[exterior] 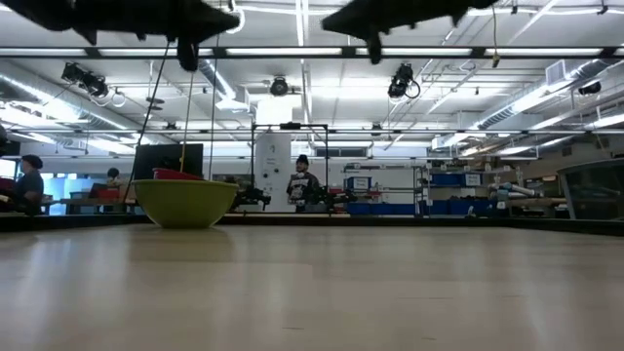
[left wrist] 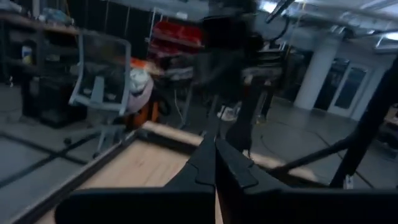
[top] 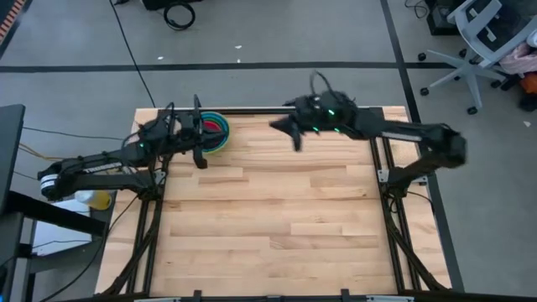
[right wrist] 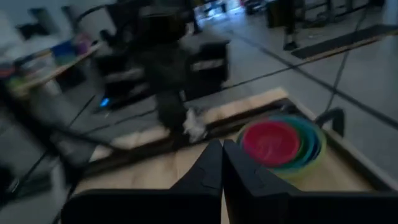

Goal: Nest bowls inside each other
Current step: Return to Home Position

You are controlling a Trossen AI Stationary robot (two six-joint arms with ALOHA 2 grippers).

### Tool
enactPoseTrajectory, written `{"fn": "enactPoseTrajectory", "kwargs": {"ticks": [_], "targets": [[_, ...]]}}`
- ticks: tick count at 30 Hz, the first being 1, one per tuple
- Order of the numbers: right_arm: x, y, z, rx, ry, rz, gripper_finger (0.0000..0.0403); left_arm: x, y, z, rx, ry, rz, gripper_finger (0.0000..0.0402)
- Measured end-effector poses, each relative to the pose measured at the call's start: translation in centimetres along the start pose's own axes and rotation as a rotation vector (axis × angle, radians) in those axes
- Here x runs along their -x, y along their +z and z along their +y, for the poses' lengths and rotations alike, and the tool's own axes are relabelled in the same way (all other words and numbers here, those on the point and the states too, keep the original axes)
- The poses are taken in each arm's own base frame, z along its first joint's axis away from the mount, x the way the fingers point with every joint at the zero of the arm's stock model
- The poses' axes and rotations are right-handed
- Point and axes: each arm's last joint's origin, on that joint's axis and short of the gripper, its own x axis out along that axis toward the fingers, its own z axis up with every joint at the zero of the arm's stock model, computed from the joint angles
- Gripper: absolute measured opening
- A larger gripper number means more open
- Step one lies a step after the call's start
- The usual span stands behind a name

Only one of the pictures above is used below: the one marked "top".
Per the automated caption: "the orange object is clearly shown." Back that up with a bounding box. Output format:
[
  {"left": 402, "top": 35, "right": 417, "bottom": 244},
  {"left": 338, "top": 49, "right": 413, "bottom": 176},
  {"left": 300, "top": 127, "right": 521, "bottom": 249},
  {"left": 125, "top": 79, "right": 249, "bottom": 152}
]
[{"left": 519, "top": 71, "right": 537, "bottom": 96}]

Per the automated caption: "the black side desk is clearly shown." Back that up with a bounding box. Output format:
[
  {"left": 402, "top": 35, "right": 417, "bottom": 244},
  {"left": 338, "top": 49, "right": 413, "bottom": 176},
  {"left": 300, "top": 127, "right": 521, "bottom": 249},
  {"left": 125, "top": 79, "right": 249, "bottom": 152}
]
[{"left": 0, "top": 190, "right": 108, "bottom": 302}]

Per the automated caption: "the teal plastic bowl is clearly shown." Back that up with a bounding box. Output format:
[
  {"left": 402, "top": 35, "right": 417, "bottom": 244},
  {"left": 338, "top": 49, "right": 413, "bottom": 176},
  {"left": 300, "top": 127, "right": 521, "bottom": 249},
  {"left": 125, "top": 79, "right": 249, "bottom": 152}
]
[{"left": 201, "top": 116, "right": 225, "bottom": 148}]

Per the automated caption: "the coiled black cable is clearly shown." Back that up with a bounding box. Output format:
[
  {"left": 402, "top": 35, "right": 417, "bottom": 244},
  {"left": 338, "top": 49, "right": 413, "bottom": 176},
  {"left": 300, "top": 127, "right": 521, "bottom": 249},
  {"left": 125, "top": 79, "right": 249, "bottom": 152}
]
[{"left": 162, "top": 1, "right": 197, "bottom": 32}]

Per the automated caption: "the black table frame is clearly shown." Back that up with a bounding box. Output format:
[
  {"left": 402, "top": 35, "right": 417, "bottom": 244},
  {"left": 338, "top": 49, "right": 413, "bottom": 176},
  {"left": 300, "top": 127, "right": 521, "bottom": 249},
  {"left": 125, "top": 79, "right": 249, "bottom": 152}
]
[{"left": 98, "top": 106, "right": 452, "bottom": 302}]

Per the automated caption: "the pink bag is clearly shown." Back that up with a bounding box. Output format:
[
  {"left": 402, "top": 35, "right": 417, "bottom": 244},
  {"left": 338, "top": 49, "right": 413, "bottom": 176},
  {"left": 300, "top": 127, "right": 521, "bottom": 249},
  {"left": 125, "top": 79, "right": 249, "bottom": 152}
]
[{"left": 498, "top": 40, "right": 537, "bottom": 76}]

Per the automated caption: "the black equipment box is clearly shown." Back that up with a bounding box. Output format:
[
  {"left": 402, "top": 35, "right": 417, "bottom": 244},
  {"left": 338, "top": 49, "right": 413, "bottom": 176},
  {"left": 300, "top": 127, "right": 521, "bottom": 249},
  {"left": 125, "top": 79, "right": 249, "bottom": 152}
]
[{"left": 425, "top": 0, "right": 463, "bottom": 37}]

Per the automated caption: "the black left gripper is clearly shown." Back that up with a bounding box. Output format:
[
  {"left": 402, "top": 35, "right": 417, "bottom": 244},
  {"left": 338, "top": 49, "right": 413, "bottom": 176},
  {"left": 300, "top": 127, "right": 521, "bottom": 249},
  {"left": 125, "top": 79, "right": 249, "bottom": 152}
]
[{"left": 175, "top": 94, "right": 210, "bottom": 170}]

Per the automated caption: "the stack of coloured bowls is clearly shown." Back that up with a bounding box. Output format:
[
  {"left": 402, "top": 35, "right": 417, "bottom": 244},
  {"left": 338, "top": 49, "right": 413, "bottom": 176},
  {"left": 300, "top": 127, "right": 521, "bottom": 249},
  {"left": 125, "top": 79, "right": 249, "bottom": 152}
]
[{"left": 200, "top": 111, "right": 232, "bottom": 154}]

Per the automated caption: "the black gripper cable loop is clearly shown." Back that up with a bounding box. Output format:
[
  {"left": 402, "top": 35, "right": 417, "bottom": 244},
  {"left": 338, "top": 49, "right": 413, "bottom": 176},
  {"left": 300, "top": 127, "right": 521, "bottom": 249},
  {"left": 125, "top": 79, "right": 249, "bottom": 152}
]
[{"left": 308, "top": 70, "right": 341, "bottom": 102}]

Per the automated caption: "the grey office chair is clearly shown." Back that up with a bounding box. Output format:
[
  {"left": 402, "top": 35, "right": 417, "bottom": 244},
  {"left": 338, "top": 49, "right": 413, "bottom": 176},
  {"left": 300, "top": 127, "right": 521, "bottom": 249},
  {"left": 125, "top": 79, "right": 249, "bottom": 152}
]
[{"left": 417, "top": 0, "right": 537, "bottom": 116}]

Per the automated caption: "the black floor cable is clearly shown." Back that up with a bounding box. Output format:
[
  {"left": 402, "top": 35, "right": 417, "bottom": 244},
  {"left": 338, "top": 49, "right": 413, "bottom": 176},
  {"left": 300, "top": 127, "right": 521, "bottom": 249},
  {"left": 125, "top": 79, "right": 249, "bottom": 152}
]
[{"left": 108, "top": 0, "right": 158, "bottom": 109}]

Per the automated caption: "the yellow plastic bottle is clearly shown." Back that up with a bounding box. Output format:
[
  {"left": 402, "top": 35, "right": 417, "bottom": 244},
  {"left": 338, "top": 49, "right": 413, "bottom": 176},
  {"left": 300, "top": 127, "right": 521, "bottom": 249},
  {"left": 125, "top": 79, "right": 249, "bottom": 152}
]
[{"left": 74, "top": 189, "right": 113, "bottom": 211}]

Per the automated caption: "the black side monitor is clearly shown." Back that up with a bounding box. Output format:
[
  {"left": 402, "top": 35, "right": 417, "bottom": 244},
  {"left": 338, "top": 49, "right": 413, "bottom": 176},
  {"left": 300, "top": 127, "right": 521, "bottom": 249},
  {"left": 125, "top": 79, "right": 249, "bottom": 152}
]
[{"left": 0, "top": 103, "right": 27, "bottom": 216}]

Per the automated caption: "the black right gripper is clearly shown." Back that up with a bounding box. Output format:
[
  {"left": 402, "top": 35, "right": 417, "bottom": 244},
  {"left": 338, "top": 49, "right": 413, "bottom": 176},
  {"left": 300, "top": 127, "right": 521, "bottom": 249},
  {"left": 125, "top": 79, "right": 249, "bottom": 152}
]
[{"left": 268, "top": 93, "right": 358, "bottom": 153}]

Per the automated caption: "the red plastic bowl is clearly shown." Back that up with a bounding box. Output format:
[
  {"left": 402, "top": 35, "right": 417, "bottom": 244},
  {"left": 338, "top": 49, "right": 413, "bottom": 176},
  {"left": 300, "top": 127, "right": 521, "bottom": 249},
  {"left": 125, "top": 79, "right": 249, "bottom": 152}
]
[{"left": 202, "top": 119, "right": 221, "bottom": 144}]

